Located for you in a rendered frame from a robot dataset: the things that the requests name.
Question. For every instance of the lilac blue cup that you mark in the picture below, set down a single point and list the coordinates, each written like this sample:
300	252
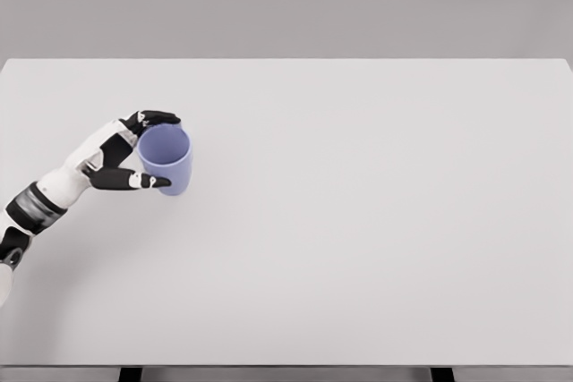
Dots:
170	163

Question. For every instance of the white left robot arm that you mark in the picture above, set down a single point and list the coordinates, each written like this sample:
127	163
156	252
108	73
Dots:
49	192

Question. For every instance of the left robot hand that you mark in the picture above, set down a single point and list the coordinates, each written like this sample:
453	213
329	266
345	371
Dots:
96	146

